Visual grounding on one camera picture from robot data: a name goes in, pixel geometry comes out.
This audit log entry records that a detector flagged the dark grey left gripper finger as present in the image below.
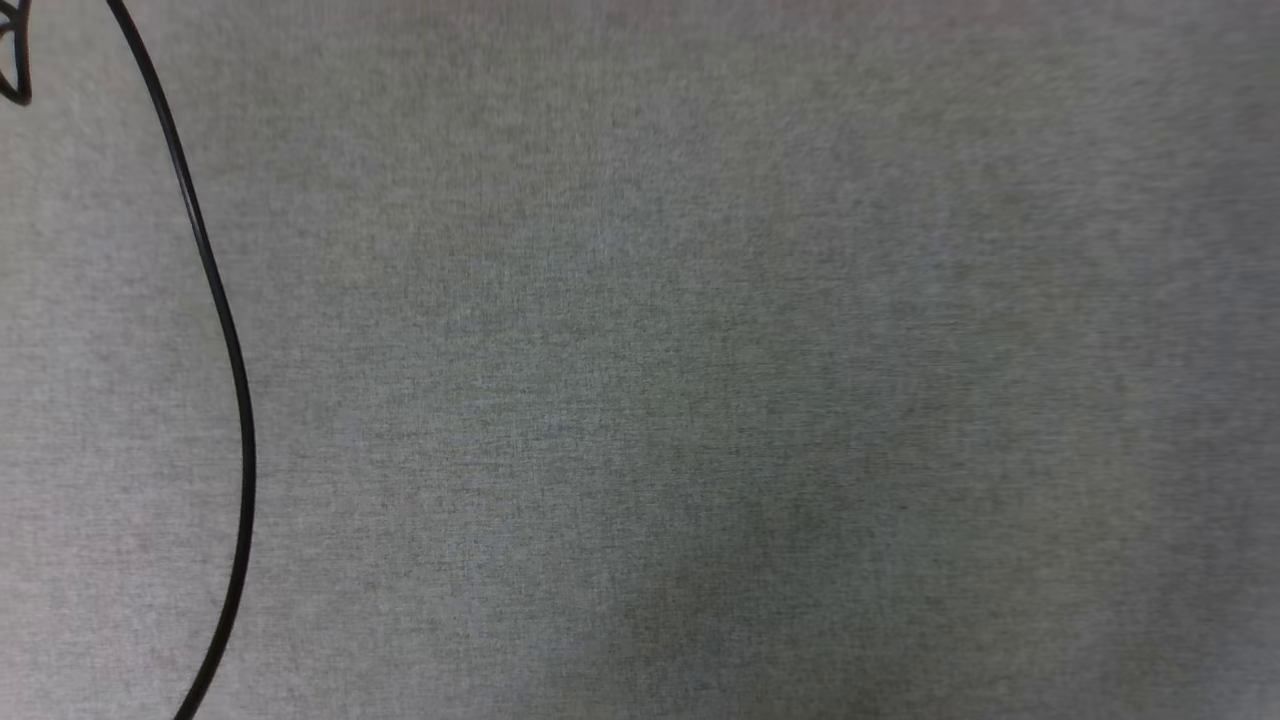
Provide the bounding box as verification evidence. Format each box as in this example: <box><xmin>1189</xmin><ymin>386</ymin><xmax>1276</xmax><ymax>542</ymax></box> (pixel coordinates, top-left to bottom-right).
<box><xmin>0</xmin><ymin>0</ymin><xmax>33</xmax><ymax>107</ymax></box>

